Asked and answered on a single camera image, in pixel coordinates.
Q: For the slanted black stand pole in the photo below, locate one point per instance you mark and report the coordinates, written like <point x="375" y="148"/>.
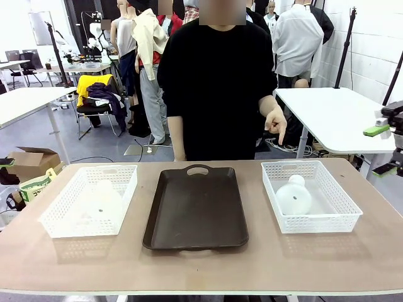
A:
<point x="393" y="78"/>

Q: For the metal floor plate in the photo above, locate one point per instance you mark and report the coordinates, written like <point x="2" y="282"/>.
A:
<point x="140" y="150"/>

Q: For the green white paper bag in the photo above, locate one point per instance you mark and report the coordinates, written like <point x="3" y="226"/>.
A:
<point x="34" y="188"/>

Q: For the mannequin with white shirt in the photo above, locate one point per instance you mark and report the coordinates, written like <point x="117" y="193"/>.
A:
<point x="297" y="44"/>

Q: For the person in red top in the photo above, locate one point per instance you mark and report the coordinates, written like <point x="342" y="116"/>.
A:
<point x="171" y="22"/>

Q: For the person's right forearm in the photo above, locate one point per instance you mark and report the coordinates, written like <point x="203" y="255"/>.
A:
<point x="175" y="135"/>

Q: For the white perforated plastic basket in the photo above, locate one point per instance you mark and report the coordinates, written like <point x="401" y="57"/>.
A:
<point x="66" y="220"/>
<point x="333" y="220"/>

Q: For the person's right hand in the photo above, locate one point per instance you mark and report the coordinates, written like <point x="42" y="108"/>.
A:
<point x="180" y="157"/>

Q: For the black tan rounded object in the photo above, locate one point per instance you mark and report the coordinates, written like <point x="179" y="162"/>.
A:
<point x="15" y="201"/>

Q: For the translucent white conical flask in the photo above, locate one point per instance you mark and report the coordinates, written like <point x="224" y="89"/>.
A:
<point x="294" y="199"/>
<point x="105" y="201"/>

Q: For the metal frame chair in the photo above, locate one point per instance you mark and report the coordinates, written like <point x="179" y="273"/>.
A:
<point x="94" y="116"/>

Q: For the mannequin with cream jacket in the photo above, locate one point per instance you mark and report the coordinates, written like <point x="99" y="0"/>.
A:
<point x="149" y="63"/>

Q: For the person in black shirt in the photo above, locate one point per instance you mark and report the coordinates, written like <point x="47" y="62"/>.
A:
<point x="217" y="94"/>

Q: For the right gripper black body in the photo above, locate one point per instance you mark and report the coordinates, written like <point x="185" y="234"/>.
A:
<point x="399" y="141"/>

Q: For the large white table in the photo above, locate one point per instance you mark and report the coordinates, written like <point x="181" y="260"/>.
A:
<point x="25" y="100"/>

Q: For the yellow garment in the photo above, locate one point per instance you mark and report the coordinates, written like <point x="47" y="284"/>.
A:
<point x="91" y="82"/>

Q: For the dark purple garment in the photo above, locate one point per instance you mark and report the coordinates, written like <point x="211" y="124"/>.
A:
<point x="107" y="97"/>

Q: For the brown cardboard box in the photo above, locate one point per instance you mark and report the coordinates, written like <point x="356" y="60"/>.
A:
<point x="31" y="160"/>

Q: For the black office chair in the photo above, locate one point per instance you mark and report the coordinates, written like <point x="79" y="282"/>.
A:
<point x="26" y="67"/>

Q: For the tall black light stand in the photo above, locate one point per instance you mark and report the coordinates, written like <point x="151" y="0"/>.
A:
<point x="346" y="47"/>

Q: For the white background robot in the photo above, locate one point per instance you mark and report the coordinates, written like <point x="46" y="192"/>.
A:
<point x="96" y="34"/>

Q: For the person's left forearm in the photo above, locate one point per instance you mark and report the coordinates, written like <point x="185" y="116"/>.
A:
<point x="267" y="103"/>

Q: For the grey wall panel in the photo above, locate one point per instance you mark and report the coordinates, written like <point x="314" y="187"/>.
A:
<point x="40" y="28"/>

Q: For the mannequin with grey tank top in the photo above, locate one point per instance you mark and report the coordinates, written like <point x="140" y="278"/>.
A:
<point x="124" y="41"/>

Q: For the dark brown plastic tray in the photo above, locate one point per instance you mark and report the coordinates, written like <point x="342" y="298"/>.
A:
<point x="195" y="214"/>

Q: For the mannequin with black jacket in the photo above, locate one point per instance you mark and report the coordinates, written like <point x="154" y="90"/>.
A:
<point x="325" y="25"/>

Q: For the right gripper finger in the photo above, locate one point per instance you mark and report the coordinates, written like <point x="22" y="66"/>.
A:
<point x="385" y="170"/>
<point x="393" y="113"/>

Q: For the person's left hand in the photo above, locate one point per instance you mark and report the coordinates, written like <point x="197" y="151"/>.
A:
<point x="276" y="121"/>

